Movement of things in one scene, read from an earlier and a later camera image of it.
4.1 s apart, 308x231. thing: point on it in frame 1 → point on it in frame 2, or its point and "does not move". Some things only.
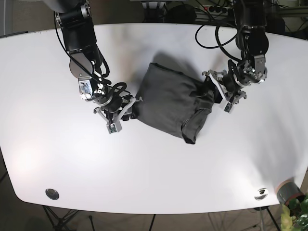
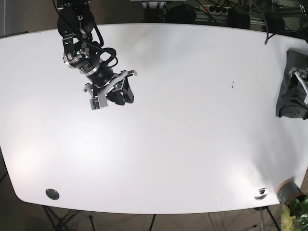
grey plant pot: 287,190 does not move
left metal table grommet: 52,194 does not move
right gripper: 251,70 → 294,70
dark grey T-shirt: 173,102 → 290,102
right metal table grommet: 263,193 does not move
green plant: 294,214 does not move
